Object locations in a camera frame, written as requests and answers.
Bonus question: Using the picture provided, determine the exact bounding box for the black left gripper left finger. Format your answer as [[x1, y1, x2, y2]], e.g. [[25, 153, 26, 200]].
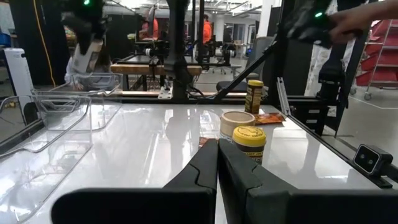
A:
[[51, 138, 220, 224]]

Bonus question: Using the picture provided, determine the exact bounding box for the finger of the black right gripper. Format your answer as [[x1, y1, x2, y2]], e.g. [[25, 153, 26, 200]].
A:
[[75, 29, 96, 56], [93, 27, 107, 44]]

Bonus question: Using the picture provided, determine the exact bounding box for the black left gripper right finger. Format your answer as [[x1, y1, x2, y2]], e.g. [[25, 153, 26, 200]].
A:
[[218, 138, 398, 224]]

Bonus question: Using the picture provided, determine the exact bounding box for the brown spice jar yellow lid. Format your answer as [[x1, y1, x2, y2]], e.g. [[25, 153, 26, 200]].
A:
[[244, 79, 265, 114], [232, 125, 267, 165]]

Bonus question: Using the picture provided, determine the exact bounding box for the person's forearm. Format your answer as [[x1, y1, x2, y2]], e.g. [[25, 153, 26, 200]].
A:
[[366, 0, 398, 22]]

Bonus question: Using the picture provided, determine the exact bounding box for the wooden table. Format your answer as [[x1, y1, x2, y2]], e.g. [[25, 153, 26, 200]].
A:
[[110, 63, 203, 77]]

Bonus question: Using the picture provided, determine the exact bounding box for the clear plastic bin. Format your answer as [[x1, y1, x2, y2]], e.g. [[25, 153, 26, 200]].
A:
[[67, 73, 124, 94], [0, 95, 93, 224], [30, 88, 124, 131]]

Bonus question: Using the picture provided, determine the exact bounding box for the person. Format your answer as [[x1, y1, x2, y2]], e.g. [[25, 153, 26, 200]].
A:
[[201, 14, 213, 44], [139, 12, 160, 40]]

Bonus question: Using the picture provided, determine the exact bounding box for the white box appliance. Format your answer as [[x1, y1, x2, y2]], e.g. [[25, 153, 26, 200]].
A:
[[2, 47, 35, 98]]

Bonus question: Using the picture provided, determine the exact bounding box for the blue storage box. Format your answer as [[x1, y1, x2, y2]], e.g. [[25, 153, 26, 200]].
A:
[[0, 32, 12, 48]]

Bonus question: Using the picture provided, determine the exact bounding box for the grey office chair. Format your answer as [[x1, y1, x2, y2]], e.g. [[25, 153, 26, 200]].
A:
[[216, 36, 275, 93]]

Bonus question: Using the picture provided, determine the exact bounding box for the red bin shelving rack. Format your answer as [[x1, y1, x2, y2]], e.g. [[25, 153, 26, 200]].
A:
[[349, 18, 398, 102]]

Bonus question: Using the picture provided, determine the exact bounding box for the person's hand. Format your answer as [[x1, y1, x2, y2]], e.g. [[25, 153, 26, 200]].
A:
[[328, 4, 379, 44]]

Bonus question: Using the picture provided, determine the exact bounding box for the yellow cable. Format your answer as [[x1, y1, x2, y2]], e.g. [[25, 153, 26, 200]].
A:
[[32, 0, 57, 88]]

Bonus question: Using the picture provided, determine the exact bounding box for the black table-level camera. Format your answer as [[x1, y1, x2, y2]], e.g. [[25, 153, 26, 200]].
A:
[[353, 144, 394, 179]]

